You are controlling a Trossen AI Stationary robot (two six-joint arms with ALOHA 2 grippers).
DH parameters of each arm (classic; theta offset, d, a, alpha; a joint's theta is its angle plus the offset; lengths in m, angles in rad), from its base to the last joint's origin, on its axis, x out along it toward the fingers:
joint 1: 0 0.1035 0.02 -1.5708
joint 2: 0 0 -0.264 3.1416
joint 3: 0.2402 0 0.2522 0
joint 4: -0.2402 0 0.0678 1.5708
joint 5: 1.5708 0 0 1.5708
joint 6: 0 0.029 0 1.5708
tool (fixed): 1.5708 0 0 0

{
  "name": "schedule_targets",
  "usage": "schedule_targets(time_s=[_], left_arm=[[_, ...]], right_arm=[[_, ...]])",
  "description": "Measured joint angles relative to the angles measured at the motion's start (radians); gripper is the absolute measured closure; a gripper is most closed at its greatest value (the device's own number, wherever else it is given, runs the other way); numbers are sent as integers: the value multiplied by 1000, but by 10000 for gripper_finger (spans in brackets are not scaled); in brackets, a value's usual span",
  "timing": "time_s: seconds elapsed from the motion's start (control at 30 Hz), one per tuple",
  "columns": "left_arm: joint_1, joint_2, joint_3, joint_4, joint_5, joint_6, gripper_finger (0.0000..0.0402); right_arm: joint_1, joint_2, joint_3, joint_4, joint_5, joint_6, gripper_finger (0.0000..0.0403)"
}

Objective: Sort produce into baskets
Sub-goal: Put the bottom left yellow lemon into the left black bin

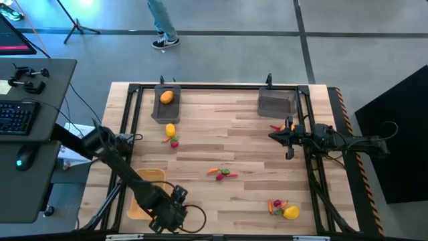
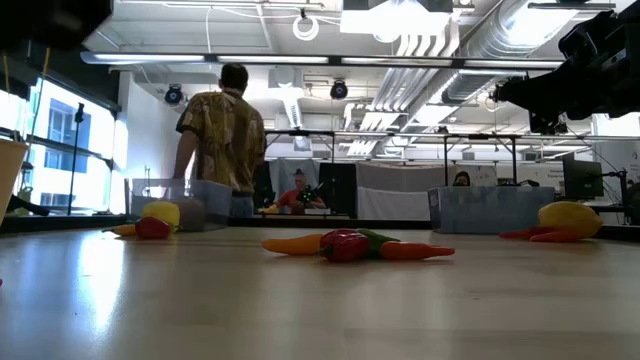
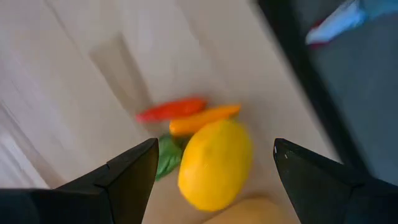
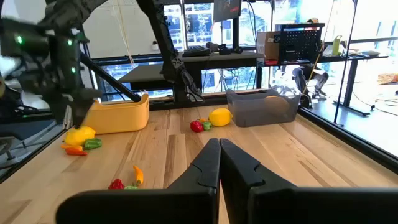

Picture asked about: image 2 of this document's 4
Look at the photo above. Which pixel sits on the grey translucent plastic bin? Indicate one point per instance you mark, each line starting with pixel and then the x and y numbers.
pixel 215 200
pixel 490 210

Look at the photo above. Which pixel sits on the person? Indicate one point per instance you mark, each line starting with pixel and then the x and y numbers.
pixel 225 130
pixel 290 199
pixel 461 179

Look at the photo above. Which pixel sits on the black tripod stand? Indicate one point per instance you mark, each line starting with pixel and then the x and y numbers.
pixel 79 114

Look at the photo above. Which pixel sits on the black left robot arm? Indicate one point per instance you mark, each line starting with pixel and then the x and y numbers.
pixel 50 20

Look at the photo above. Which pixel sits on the black background monitor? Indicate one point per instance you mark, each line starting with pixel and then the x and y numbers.
pixel 582 179

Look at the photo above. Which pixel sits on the black aluminium table frame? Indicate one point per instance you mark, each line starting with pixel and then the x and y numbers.
pixel 300 221

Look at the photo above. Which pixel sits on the black partition panel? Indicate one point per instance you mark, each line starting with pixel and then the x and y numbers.
pixel 337 187

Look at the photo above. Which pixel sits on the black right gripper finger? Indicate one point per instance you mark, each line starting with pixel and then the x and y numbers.
pixel 520 91

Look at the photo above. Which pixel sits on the black ceiling spotlight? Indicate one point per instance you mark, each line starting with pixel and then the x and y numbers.
pixel 338 90
pixel 173 95

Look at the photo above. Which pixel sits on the white fabric screen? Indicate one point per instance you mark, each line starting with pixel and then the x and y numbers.
pixel 390 200

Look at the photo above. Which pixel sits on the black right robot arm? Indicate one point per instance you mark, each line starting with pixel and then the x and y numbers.
pixel 625 40

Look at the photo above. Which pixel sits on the red chili pepper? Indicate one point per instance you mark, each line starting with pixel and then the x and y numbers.
pixel 525 233
pixel 415 251
pixel 555 237

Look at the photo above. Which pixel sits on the green mini bell pepper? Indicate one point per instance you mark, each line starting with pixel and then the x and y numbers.
pixel 377 239

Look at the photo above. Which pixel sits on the red mini bell pepper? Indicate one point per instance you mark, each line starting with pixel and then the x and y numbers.
pixel 152 228
pixel 345 247

